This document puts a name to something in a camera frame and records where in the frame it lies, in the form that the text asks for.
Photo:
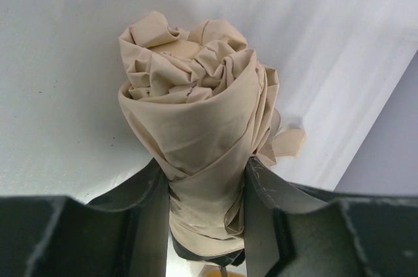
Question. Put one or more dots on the beige and black folding umbrella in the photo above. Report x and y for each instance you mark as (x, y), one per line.
(202, 104)

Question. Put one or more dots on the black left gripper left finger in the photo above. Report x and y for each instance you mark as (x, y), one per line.
(123, 232)

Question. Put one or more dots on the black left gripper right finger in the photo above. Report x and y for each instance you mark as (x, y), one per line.
(296, 230)

